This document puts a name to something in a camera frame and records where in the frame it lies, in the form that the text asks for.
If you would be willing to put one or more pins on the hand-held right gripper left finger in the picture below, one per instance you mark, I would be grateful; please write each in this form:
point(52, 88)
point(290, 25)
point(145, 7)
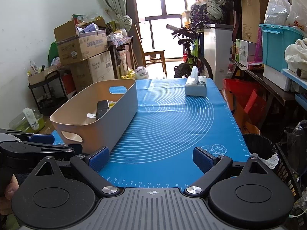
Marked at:
point(99, 159)

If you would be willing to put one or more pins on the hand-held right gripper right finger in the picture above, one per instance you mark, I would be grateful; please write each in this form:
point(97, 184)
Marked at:
point(203, 159)

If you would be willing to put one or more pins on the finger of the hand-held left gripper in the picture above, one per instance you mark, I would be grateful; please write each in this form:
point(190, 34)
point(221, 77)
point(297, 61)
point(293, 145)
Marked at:
point(36, 147)
point(40, 139)

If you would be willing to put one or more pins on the beige plastic storage bin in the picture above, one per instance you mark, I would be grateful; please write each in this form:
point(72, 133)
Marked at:
point(108, 129)

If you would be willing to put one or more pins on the black oval case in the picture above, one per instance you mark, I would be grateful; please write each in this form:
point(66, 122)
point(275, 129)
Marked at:
point(102, 110)

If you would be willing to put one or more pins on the yellow plastic tool red cap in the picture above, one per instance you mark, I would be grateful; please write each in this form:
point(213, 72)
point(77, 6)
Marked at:
point(112, 104)

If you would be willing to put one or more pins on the person's left hand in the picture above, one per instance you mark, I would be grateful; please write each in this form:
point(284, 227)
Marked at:
point(12, 188)

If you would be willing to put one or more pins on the green lidded container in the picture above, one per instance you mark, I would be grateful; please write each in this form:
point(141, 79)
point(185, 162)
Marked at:
point(26, 122)

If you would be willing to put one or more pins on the blue silicone baking mat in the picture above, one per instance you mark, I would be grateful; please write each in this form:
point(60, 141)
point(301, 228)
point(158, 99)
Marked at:
point(168, 136)

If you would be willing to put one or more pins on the black utility cart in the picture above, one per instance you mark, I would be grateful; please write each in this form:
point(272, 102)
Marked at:
point(48, 93)

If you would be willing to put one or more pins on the black round trash bin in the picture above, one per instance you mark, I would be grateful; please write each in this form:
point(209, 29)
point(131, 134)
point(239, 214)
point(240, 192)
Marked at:
point(259, 146)

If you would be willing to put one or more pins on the white tissue box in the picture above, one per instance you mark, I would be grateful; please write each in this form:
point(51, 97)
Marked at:
point(195, 88)

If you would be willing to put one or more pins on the red gift bags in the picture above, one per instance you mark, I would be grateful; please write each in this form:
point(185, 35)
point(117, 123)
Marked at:
point(242, 95)

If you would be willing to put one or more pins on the black plastic crate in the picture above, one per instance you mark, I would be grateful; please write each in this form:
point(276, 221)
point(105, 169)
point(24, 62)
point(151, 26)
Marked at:
point(287, 170)

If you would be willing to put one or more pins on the yellow plastic toy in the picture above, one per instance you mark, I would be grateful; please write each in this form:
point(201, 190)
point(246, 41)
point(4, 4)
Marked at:
point(128, 76)

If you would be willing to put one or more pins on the large taped cardboard box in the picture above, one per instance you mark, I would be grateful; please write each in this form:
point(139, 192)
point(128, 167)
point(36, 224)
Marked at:
point(98, 69)

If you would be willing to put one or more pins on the white plastic bag on floor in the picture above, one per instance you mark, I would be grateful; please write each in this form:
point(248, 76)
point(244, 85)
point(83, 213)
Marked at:
point(141, 73)

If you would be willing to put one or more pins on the dark wooden bench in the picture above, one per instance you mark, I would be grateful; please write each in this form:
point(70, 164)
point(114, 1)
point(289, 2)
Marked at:
point(263, 79)

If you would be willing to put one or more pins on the open printed cardboard box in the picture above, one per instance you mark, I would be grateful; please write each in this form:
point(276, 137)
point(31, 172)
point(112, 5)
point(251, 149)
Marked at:
point(81, 45)

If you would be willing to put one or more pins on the green bicycle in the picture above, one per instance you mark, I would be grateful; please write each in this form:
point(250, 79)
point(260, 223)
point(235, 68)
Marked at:
point(191, 52)

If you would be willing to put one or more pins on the white refrigerator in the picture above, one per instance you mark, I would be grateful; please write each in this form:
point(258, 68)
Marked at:
point(219, 52)

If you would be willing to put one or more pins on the white foam box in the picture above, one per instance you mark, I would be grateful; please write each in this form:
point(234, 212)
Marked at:
point(275, 77)

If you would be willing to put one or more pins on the wooden chair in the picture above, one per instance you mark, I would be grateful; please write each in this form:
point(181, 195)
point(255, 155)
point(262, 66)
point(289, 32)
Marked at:
point(154, 57)

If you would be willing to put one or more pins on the green printed carton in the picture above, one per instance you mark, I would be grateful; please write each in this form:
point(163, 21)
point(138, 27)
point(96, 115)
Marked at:
point(243, 51)

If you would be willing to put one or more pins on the cluttered wooden side table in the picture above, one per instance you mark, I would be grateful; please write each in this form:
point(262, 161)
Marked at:
point(122, 45)

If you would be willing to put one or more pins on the light blue shelf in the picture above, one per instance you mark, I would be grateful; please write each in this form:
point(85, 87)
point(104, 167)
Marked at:
point(298, 76)

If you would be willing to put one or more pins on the pink plastic item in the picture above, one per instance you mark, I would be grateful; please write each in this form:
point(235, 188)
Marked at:
point(258, 45)

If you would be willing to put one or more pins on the teal plastic storage box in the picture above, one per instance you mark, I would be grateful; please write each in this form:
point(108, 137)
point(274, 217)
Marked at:
point(275, 48)

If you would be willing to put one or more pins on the white cloth bag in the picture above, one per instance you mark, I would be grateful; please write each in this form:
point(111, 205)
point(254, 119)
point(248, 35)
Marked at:
point(296, 55)

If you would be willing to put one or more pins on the floral fabric bag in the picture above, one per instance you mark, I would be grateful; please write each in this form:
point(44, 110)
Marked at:
point(200, 14)

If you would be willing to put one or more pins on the tall cardboard box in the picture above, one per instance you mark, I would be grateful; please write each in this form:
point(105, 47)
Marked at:
point(254, 16)

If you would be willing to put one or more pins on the pale green curtain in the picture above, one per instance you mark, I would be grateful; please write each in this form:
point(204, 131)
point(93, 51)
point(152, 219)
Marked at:
point(215, 2)
point(112, 0)

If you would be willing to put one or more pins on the white plastic bags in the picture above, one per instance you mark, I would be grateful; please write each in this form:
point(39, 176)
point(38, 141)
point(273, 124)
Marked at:
point(285, 4)

